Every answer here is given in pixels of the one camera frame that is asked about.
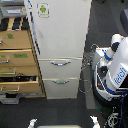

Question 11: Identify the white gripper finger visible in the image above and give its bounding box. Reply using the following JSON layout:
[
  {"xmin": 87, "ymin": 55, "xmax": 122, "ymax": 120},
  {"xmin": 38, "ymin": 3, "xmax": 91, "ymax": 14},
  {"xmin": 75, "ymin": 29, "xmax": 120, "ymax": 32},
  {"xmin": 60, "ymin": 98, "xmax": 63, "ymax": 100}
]
[
  {"xmin": 90, "ymin": 116, "xmax": 101, "ymax": 128},
  {"xmin": 28, "ymin": 119, "xmax": 37, "ymax": 128}
]

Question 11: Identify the white fridge door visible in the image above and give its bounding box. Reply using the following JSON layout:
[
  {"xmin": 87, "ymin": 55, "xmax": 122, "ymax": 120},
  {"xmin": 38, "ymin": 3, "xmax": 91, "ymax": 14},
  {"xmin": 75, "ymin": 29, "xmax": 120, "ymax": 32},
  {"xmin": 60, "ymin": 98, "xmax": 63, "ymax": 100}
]
[{"xmin": 24, "ymin": 0, "xmax": 92, "ymax": 59}]

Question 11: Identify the lower fridge drawer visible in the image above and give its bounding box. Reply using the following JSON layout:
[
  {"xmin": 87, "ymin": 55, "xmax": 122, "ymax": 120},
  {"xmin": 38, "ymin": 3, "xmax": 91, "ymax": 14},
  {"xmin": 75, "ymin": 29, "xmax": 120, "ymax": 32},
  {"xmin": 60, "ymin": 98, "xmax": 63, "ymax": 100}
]
[{"xmin": 43, "ymin": 79, "xmax": 79, "ymax": 99}]

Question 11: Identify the fridge drawer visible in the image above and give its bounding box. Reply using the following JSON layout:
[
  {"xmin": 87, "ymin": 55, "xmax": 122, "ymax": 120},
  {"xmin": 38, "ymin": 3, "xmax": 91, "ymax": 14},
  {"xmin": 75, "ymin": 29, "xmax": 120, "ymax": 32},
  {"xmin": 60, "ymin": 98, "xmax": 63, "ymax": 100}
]
[
  {"xmin": 43, "ymin": 79, "xmax": 79, "ymax": 99},
  {"xmin": 39, "ymin": 59, "xmax": 82, "ymax": 79}
]

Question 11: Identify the upper fridge drawer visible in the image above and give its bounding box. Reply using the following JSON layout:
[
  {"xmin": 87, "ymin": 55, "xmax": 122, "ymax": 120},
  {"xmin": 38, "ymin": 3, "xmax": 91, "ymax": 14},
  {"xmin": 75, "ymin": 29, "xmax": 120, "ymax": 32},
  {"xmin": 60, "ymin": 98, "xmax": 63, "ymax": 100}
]
[{"xmin": 39, "ymin": 59, "xmax": 82, "ymax": 79}]

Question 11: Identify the grey tray under cabinet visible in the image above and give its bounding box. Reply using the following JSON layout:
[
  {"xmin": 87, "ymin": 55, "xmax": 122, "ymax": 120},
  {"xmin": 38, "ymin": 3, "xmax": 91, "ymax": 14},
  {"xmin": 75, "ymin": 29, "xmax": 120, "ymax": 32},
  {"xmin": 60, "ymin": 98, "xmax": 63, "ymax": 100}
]
[{"xmin": 0, "ymin": 95, "xmax": 19, "ymax": 104}]

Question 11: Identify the wooden drawer cabinet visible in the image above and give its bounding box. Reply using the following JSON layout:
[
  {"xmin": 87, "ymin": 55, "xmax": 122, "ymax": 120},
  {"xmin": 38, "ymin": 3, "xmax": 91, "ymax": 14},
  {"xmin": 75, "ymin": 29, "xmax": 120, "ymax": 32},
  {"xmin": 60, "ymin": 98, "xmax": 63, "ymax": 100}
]
[{"xmin": 0, "ymin": 17, "xmax": 45, "ymax": 97}]

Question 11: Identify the white blue robot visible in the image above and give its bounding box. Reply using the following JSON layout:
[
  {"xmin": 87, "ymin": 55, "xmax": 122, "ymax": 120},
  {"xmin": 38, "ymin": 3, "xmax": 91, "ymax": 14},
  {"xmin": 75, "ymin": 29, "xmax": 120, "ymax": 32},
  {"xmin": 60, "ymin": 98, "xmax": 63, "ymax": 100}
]
[{"xmin": 92, "ymin": 34, "xmax": 128, "ymax": 106}]

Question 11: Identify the white refrigerator body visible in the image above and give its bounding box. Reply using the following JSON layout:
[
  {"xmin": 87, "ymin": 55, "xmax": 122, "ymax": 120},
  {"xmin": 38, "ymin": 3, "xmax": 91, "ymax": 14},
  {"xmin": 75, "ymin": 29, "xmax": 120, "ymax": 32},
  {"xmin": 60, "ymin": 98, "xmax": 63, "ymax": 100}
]
[{"xmin": 24, "ymin": 0, "xmax": 92, "ymax": 99}]

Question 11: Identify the green android sticker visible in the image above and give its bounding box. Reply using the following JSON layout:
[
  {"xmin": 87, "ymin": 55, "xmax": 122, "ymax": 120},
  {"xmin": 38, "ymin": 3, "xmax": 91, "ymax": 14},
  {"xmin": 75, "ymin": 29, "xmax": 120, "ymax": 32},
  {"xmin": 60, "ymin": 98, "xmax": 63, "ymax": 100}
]
[{"xmin": 37, "ymin": 3, "xmax": 49, "ymax": 18}]

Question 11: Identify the grey box on cabinet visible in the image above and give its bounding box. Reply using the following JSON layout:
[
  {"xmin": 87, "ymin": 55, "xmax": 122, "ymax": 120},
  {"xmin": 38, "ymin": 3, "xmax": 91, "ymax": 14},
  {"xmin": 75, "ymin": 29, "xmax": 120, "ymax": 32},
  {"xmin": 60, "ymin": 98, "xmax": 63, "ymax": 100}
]
[{"xmin": 0, "ymin": 6, "xmax": 26, "ymax": 17}]

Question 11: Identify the coiled grey cable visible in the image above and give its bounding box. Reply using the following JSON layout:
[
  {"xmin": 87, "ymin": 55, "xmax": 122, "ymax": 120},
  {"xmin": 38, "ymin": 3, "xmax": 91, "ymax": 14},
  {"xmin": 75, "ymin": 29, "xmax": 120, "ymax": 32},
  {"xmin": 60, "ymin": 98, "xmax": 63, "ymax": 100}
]
[{"xmin": 78, "ymin": 43, "xmax": 100, "ymax": 94}]

